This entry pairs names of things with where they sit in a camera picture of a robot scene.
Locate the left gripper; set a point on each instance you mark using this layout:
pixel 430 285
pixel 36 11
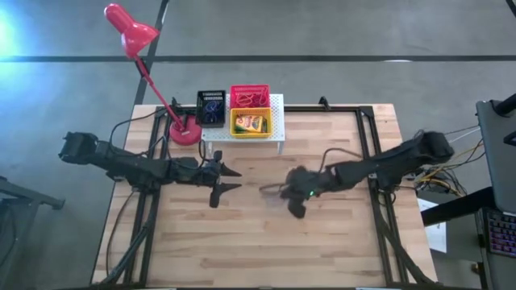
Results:
pixel 203 173

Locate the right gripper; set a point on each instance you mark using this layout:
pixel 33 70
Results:
pixel 302 183

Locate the yellow plastic basket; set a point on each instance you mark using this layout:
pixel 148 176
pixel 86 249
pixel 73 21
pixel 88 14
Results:
pixel 231 123

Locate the crayon box with torn flap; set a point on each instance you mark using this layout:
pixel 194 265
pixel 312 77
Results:
pixel 250 124

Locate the blue coil wristband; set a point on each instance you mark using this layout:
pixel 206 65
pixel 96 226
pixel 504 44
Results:
pixel 213 105

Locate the red rubber band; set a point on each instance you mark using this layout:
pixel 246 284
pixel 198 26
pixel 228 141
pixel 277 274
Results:
pixel 242 100

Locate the red plastic basket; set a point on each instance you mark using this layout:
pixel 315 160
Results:
pixel 250 88

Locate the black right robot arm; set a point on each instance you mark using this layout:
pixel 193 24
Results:
pixel 395 161

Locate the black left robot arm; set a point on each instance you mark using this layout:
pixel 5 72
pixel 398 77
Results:
pixel 133 167

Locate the red desk lamp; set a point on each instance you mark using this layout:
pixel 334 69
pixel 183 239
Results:
pixel 185 135

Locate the black desk beam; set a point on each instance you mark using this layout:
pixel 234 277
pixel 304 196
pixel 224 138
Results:
pixel 455 209

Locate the white perforated riser shelf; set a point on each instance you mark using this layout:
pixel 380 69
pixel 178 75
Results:
pixel 278 121

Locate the black plastic basket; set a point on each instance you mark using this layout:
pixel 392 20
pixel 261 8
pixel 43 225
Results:
pixel 198 108

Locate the black table clamp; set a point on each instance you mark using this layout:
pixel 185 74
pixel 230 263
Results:
pixel 175 101
pixel 323 102

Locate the white paper sheet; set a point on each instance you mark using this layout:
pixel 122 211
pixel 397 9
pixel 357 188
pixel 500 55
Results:
pixel 437 237

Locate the grey metal stand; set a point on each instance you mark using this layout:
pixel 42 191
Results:
pixel 24 193

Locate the grey monitor back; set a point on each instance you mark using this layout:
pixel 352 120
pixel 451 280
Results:
pixel 496 161

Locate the backlit keyboard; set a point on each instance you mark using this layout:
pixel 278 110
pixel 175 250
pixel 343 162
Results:
pixel 502 233

